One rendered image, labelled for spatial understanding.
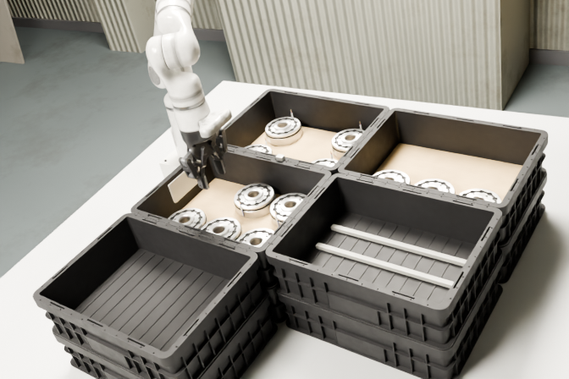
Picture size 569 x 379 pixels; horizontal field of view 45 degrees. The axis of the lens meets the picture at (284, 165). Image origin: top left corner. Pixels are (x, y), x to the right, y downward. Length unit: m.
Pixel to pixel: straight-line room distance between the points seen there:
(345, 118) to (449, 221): 0.52
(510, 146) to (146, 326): 0.93
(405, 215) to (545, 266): 0.34
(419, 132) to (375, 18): 1.75
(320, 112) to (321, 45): 1.80
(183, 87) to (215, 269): 0.41
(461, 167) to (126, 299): 0.85
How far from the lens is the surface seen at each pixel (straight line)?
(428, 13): 3.39
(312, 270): 1.37
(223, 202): 1.77
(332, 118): 1.93
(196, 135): 1.47
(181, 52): 1.38
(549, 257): 1.70
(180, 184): 1.77
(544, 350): 1.51
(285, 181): 1.70
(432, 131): 1.79
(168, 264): 1.65
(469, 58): 3.42
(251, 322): 1.47
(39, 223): 3.55
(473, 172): 1.73
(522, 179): 1.54
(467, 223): 1.50
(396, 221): 1.59
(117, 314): 1.58
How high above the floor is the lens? 1.86
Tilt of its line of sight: 34 degrees down
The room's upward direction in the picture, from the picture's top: 13 degrees counter-clockwise
